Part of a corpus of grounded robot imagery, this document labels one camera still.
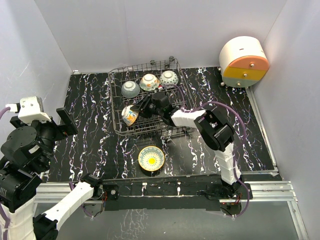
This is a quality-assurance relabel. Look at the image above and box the grey wire dish rack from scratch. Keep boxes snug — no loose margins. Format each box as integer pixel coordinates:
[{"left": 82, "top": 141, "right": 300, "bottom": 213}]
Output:
[{"left": 108, "top": 56, "right": 196, "bottom": 136}]

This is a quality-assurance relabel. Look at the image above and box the round three-colour drawer unit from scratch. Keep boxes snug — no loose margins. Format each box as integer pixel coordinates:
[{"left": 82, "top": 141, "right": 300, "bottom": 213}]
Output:
[{"left": 219, "top": 36, "right": 270, "bottom": 88}]

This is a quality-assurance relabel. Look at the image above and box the grey speckled bowl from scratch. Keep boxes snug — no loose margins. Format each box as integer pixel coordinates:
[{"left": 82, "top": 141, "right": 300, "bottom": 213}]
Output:
[{"left": 121, "top": 80, "right": 140, "bottom": 98}]

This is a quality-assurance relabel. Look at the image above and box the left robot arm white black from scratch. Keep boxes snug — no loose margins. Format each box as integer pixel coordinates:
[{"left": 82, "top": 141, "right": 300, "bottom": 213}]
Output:
[{"left": 0, "top": 107, "right": 104, "bottom": 240}]

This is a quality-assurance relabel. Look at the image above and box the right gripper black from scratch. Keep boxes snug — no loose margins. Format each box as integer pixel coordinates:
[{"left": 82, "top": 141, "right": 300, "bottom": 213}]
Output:
[{"left": 130, "top": 94, "right": 163, "bottom": 119}]

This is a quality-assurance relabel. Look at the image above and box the aluminium frame rail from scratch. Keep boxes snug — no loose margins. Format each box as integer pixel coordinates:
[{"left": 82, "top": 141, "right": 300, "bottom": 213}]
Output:
[{"left": 32, "top": 87, "right": 311, "bottom": 240}]

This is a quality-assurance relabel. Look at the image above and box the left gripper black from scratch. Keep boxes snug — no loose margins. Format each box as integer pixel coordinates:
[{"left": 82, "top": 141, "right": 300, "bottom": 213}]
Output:
[{"left": 13, "top": 106, "right": 77, "bottom": 170}]

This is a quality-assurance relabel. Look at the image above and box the yellow sun pattern bowl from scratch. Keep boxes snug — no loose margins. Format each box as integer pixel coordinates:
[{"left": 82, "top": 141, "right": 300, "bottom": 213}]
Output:
[{"left": 138, "top": 146, "right": 165, "bottom": 172}]

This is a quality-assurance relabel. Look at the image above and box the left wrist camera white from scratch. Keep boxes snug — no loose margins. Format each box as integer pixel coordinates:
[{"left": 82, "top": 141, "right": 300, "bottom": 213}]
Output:
[{"left": 18, "top": 96, "right": 52, "bottom": 125}]

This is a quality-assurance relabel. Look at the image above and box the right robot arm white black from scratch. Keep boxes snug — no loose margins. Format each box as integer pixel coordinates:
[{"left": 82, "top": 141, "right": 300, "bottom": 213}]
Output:
[{"left": 130, "top": 92, "right": 241, "bottom": 199}]

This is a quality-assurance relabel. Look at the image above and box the blue white pattern bowl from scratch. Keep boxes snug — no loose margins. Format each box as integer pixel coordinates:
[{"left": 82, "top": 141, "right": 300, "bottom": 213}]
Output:
[{"left": 159, "top": 70, "right": 179, "bottom": 86}]

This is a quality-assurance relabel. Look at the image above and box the orange blue floral bowl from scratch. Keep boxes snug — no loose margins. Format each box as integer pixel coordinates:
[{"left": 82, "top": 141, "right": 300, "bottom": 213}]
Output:
[{"left": 121, "top": 105, "right": 139, "bottom": 127}]

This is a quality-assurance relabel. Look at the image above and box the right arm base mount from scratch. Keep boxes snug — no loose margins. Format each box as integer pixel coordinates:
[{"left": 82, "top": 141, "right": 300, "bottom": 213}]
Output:
[{"left": 196, "top": 182, "right": 253, "bottom": 200}]

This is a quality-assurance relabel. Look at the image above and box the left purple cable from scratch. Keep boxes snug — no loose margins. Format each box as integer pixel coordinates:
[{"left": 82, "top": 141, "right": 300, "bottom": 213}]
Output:
[{"left": 0, "top": 103, "right": 21, "bottom": 233}]

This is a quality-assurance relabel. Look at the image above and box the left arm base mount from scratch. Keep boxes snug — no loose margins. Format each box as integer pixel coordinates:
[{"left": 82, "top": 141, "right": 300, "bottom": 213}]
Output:
[{"left": 101, "top": 184, "right": 119, "bottom": 202}]

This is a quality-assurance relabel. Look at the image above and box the orange flower green leaf bowl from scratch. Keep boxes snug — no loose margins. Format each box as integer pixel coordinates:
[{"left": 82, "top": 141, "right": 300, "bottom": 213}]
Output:
[{"left": 139, "top": 73, "right": 160, "bottom": 92}]

